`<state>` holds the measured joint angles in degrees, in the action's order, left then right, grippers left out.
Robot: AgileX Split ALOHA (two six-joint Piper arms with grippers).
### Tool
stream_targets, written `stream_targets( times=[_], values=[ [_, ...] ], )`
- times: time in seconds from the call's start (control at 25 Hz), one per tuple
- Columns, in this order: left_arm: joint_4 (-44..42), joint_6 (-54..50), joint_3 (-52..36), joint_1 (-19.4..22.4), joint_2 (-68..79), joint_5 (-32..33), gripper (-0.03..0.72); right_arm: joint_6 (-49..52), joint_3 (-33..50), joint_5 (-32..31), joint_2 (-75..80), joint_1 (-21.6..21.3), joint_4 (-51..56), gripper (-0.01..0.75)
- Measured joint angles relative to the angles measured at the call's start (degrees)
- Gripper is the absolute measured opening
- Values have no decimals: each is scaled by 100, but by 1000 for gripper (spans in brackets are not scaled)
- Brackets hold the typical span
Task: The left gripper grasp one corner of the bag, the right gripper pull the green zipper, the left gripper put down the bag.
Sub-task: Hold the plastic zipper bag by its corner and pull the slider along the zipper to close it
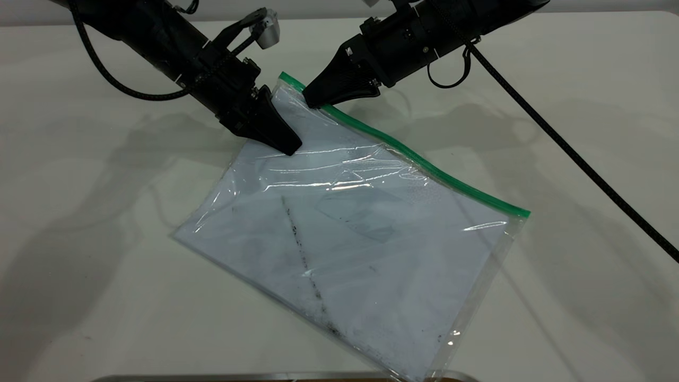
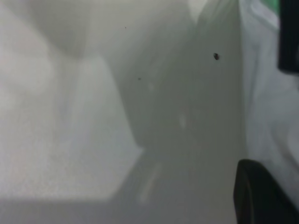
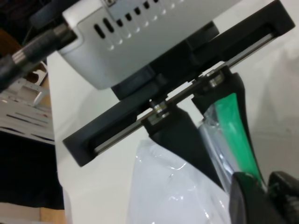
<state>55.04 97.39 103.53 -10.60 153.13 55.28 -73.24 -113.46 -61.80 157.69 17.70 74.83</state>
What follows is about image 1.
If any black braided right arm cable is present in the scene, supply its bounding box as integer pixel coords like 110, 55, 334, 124
467, 44, 679, 264

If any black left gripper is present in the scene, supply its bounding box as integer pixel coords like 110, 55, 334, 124
177, 42, 303, 158

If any thin black looped cable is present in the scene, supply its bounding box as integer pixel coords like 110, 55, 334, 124
426, 47, 474, 89

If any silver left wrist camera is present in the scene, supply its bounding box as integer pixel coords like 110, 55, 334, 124
257, 10, 280, 50

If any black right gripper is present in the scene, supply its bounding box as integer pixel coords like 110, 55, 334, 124
301, 4, 452, 110

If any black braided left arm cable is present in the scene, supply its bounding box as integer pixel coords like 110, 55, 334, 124
66, 0, 190, 101

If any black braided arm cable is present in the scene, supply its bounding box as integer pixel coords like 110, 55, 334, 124
467, 44, 679, 264
66, 0, 190, 101

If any silver metal rim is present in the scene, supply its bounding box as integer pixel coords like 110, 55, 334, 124
89, 370, 481, 382

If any clear zip bag green zipper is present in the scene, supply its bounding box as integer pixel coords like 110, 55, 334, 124
171, 71, 532, 382

